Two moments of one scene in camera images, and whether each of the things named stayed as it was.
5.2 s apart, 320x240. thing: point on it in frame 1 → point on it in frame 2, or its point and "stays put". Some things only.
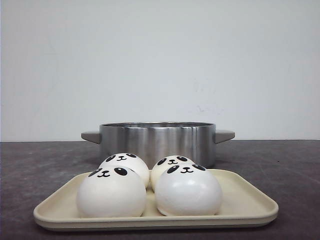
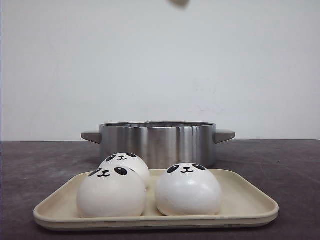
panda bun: (163, 163) → (179, 4)
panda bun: (111, 192) stays put
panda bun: (185, 189) stays put
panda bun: (128, 160) stays put
